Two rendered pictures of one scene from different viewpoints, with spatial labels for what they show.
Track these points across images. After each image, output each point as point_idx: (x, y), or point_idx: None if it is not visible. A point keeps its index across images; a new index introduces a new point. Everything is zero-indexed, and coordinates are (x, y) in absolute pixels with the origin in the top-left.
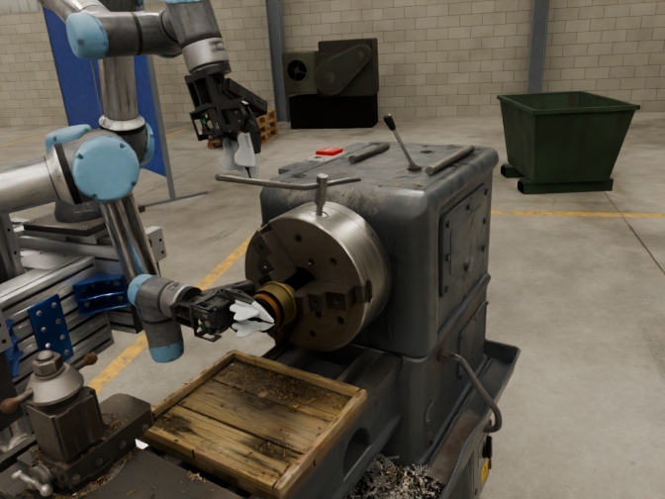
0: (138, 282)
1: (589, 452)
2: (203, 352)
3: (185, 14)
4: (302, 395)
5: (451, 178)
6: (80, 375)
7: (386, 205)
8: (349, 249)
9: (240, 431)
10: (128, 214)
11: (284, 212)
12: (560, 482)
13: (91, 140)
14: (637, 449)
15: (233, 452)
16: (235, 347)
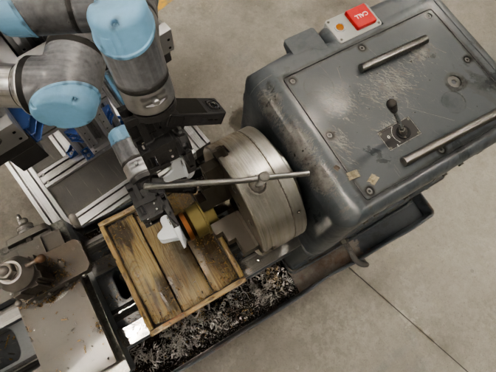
0: (114, 137)
1: (451, 248)
2: (248, 3)
3: (111, 66)
4: (209, 252)
5: (417, 181)
6: (30, 274)
7: (325, 195)
8: (263, 232)
9: (158, 265)
10: (110, 83)
11: (257, 112)
12: (413, 256)
13: (44, 89)
14: (486, 263)
15: (145, 283)
16: (274, 9)
